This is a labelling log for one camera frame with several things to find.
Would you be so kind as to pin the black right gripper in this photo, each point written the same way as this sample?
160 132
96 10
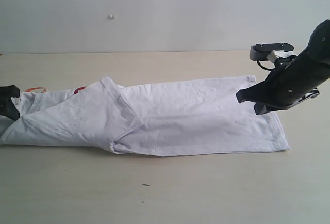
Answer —
283 89

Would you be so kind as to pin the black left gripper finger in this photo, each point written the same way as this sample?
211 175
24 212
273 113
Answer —
8 109
7 92

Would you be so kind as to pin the white t-shirt red lettering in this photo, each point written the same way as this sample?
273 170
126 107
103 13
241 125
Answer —
163 119

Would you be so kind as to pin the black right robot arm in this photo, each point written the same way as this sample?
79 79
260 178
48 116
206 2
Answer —
317 51

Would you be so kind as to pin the orange neck label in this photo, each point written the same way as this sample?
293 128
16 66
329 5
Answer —
36 89

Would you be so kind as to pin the small white wall hook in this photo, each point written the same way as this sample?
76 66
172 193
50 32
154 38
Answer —
110 17

